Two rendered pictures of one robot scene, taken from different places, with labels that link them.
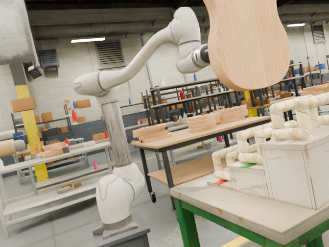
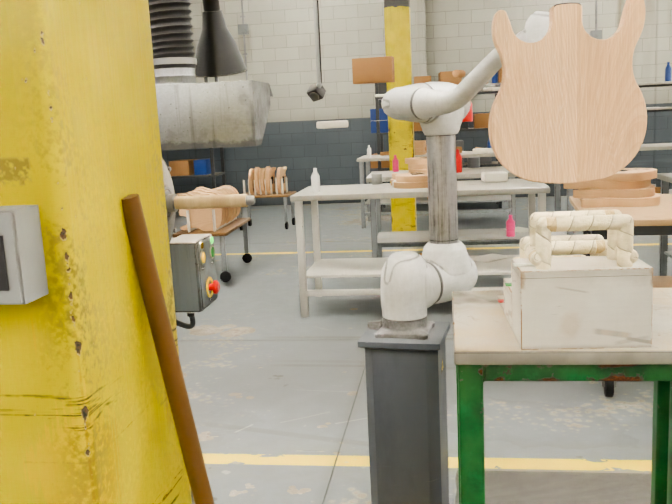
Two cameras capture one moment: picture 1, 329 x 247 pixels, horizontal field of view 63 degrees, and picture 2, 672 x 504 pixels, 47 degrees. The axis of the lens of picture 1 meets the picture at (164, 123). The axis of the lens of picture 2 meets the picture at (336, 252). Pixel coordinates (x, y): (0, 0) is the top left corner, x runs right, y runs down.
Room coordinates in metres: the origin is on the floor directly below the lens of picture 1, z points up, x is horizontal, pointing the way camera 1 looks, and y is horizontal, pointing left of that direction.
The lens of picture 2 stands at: (-0.86, -0.90, 1.44)
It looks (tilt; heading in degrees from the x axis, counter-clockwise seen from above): 10 degrees down; 34
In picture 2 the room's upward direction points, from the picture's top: 3 degrees counter-clockwise
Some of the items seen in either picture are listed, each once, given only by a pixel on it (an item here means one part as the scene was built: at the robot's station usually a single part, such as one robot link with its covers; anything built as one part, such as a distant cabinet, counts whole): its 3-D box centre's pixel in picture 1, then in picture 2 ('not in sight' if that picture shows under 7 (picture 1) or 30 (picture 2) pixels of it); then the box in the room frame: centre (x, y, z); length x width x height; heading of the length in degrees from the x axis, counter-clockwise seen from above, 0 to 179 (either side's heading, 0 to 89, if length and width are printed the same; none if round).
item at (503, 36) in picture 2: not in sight; (508, 29); (0.87, -0.23, 1.62); 0.07 x 0.04 x 0.09; 118
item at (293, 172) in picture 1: (314, 160); (578, 301); (0.79, -0.42, 1.02); 0.27 x 0.15 x 0.17; 119
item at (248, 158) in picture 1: (251, 158); not in sight; (0.88, -0.26, 1.04); 0.11 x 0.03 x 0.03; 29
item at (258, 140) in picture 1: (262, 149); not in sight; (0.85, -0.29, 1.07); 0.03 x 0.03 x 0.09
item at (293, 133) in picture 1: (290, 134); (534, 255); (0.74, -0.34, 1.12); 0.11 x 0.03 x 0.03; 29
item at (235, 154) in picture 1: (246, 151); not in sight; (1.03, -0.29, 1.04); 0.20 x 0.03 x 0.03; 118
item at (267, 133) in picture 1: (276, 130); (568, 247); (0.89, -0.36, 1.12); 0.20 x 0.03 x 0.03; 118
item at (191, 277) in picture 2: not in sight; (166, 284); (0.65, 0.71, 0.99); 0.24 x 0.21 x 0.26; 116
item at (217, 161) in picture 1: (218, 167); not in sight; (1.06, -0.18, 0.99); 0.03 x 0.03 x 0.09
